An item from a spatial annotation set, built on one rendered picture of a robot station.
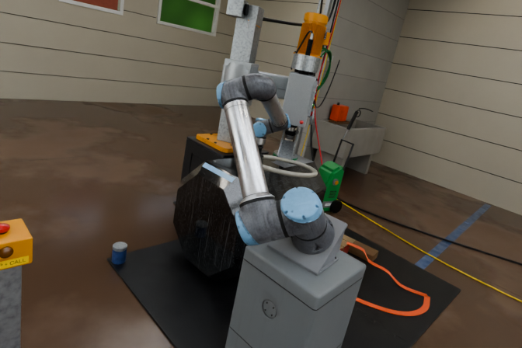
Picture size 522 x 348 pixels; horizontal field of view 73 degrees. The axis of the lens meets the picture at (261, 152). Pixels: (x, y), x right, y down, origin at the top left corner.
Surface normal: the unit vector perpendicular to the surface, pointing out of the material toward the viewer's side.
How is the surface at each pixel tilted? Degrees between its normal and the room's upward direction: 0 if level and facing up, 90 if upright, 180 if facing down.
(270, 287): 90
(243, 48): 90
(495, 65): 90
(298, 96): 90
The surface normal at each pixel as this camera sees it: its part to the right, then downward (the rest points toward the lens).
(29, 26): 0.72, 0.32
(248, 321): -0.67, 0.07
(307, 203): -0.20, -0.64
